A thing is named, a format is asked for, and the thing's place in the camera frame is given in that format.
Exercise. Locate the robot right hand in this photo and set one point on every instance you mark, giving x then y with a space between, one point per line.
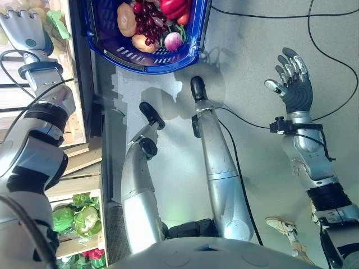
298 93

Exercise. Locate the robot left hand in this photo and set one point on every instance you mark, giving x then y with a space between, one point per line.
28 30

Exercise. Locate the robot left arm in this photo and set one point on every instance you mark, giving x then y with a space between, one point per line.
31 157

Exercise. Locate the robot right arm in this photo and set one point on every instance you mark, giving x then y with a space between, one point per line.
314 159

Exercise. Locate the blue plastic shopping basket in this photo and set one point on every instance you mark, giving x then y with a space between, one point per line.
157 63

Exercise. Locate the green leafy vegetable in basket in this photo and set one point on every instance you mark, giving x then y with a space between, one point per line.
179 29

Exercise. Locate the green leaf vegetable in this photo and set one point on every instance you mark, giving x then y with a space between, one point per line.
59 25

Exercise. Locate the brown potato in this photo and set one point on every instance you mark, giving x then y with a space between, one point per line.
126 19

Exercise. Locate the robot right leg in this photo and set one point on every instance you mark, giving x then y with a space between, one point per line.
221 173

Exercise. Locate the robot leg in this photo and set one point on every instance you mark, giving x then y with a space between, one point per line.
221 173
140 196

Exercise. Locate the orange-brown round potato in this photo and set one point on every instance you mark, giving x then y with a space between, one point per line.
141 43

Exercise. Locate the dark red grape bunch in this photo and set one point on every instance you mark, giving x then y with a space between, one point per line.
148 19

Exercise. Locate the person's shoe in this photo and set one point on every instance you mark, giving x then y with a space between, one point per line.
281 224

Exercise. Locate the purple white onion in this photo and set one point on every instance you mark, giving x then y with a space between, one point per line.
174 41

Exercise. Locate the small red tomato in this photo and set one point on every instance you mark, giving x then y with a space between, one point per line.
184 19

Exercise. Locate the wooden crate shelf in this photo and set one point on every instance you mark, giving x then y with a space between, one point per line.
81 157

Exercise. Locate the red bell pepper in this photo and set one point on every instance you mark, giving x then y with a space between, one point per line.
174 7

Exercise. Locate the person's leg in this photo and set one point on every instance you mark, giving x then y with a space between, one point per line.
300 248

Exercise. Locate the robot black waist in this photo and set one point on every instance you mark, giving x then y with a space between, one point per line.
193 227

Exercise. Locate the green lettuce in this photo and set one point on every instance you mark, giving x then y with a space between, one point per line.
84 199

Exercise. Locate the robot silver torso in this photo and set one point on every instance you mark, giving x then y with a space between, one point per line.
213 255

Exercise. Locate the robot left leg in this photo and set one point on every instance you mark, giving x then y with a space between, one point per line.
140 196

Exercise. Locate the pale green cabbage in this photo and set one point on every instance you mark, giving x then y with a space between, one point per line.
88 220

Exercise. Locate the red pepper on shelf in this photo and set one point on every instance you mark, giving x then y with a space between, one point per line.
94 253

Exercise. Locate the black wrist clamp with camera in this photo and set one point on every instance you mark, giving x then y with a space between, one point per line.
283 126

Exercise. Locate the black shelf frame post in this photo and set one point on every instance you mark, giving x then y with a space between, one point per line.
84 70

